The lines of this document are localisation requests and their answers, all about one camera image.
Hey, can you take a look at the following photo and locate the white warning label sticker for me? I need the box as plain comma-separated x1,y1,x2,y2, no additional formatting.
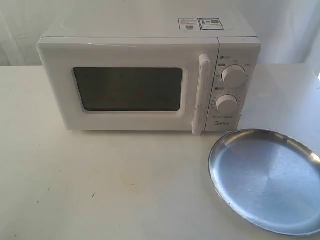
178,17,201,31

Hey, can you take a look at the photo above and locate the white microwave oven body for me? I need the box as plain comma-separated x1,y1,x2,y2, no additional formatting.
39,8,261,133

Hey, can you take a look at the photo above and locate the lower white control knob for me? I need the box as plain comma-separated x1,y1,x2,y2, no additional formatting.
216,94,238,114

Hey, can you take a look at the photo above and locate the round stainless steel tray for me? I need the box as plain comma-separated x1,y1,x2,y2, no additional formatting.
208,129,320,236

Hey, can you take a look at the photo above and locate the upper white control knob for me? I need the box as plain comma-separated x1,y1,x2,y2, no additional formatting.
221,64,247,88

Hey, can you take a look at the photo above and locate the blue energy label sticker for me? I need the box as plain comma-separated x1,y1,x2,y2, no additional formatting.
198,17,224,31

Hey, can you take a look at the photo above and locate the white control knob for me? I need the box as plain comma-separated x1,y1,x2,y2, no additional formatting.
216,94,238,114
221,64,247,88

